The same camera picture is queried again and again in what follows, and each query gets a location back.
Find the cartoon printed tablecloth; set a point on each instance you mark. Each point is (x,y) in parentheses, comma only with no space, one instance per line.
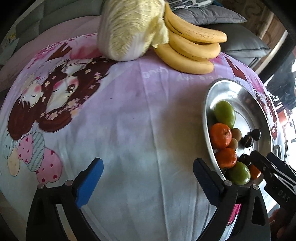
(70,104)

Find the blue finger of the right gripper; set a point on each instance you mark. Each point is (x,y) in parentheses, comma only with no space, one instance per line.
(266,167)
(281,166)

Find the yellow banana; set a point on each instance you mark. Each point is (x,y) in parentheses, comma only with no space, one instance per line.
(192,50)
(192,32)
(181,63)

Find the napa cabbage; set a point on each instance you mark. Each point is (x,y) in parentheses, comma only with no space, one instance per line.
(128,28)

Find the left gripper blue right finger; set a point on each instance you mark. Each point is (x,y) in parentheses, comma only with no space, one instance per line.
(209,180)

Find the black white patterned cushion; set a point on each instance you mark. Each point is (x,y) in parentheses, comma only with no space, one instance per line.
(186,4)

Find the orange mandarin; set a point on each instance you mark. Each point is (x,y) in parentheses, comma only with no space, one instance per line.
(220,136)
(226,158)
(254,172)

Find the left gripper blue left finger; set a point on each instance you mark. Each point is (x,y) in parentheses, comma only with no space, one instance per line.
(87,180)

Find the top yellow banana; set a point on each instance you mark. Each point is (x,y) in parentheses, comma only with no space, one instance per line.
(192,32)

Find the green jujube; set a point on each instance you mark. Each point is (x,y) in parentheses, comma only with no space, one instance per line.
(224,113)
(239,174)

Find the grey quilted cushion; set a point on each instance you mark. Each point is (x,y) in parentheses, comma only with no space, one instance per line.
(210,14)

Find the person's right hand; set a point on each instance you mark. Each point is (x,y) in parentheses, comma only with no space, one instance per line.
(282,225)

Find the dark grey leather cushion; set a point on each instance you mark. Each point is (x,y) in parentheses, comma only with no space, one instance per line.
(242,44)

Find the dark cherry long stem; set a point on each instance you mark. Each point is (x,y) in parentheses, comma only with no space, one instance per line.
(244,158)

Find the bottom yellow banana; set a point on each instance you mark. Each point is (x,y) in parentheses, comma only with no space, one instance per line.
(181,63)

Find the silver metal plate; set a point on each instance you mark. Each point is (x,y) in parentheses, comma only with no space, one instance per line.
(249,116)

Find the middle yellow banana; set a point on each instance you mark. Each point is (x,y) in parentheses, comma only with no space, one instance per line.
(192,50)

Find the brown longan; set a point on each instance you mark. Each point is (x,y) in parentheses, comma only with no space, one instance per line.
(233,144)
(236,133)

